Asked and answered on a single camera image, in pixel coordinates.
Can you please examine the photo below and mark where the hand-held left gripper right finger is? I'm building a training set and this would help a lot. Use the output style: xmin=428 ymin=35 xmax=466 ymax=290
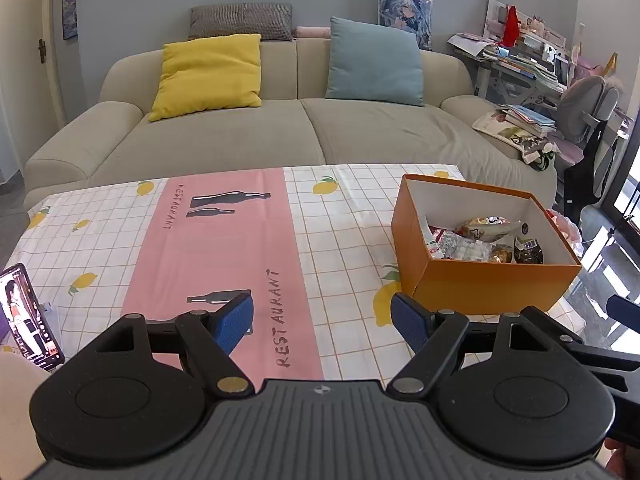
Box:
xmin=386 ymin=292 xmax=571 ymax=396

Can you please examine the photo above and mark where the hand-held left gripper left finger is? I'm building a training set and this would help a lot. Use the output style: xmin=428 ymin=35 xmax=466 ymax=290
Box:
xmin=75 ymin=292 xmax=255 ymax=396

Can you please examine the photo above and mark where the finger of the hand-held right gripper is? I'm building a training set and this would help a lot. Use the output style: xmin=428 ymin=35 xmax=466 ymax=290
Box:
xmin=524 ymin=307 xmax=640 ymax=408
xmin=606 ymin=295 xmax=640 ymax=335

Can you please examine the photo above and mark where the orange cardboard box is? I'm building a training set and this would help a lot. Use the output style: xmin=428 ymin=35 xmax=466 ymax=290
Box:
xmin=391 ymin=173 xmax=582 ymax=316

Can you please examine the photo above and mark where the clear snack packet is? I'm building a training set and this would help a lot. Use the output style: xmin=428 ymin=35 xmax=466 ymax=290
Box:
xmin=439 ymin=234 xmax=495 ymax=262

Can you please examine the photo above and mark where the black snack packet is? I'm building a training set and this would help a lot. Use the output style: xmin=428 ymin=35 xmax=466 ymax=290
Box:
xmin=512 ymin=234 xmax=545 ymax=266

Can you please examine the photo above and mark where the pink bagged trash bin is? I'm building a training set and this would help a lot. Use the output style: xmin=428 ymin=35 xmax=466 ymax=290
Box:
xmin=547 ymin=207 xmax=582 ymax=246

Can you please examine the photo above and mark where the checked pink tablecloth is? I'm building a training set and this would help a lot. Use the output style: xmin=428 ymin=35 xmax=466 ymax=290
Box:
xmin=4 ymin=162 xmax=583 ymax=383

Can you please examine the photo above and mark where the black garment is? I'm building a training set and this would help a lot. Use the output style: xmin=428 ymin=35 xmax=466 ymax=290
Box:
xmin=564 ymin=125 xmax=613 ymax=221

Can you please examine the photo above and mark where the beige sofa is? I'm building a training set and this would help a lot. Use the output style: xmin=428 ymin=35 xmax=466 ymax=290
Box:
xmin=24 ymin=37 xmax=558 ymax=206

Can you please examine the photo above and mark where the clear phone stand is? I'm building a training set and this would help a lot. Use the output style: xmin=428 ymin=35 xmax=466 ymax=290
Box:
xmin=39 ymin=301 xmax=62 ymax=343

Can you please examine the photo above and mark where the printed tote bag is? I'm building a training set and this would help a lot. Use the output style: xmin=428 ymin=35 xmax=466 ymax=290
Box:
xmin=510 ymin=132 xmax=561 ymax=168

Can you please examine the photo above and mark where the smartphone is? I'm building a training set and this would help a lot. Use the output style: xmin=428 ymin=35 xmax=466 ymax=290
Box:
xmin=0 ymin=262 xmax=66 ymax=373

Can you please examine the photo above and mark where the grey desk chair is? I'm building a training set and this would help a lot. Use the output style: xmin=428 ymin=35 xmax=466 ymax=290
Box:
xmin=555 ymin=74 xmax=626 ymax=211

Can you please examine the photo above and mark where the stack of books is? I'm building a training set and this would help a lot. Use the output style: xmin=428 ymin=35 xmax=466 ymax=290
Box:
xmin=472 ymin=105 xmax=557 ymax=138

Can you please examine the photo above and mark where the yellow pillow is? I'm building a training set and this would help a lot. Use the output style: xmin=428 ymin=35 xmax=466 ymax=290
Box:
xmin=148 ymin=33 xmax=263 ymax=122

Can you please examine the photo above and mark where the white desk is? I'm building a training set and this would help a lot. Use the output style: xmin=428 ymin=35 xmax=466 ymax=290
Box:
xmin=447 ymin=45 xmax=566 ymax=111

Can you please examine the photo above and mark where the teal pillow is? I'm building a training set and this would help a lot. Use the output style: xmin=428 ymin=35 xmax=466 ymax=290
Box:
xmin=325 ymin=16 xmax=426 ymax=107

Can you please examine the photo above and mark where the desk shelf organizer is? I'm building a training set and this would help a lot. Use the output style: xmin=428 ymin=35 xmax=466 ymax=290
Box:
xmin=485 ymin=0 xmax=568 ymax=51

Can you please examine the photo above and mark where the grey checked pillow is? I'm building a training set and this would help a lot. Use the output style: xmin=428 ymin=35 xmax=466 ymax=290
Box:
xmin=189 ymin=2 xmax=293 ymax=42

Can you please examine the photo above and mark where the white door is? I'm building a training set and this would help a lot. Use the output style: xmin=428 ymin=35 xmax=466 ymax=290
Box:
xmin=0 ymin=0 xmax=51 ymax=181

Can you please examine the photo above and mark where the red hanging ornament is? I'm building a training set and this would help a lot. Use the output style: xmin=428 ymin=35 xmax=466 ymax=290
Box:
xmin=502 ymin=5 xmax=521 ymax=47

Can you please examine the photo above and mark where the printed figure pillow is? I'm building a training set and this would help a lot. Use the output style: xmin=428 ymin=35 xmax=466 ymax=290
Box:
xmin=376 ymin=0 xmax=434 ymax=52

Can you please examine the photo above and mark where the wall poster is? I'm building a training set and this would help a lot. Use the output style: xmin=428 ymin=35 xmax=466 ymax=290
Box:
xmin=61 ymin=0 xmax=79 ymax=41

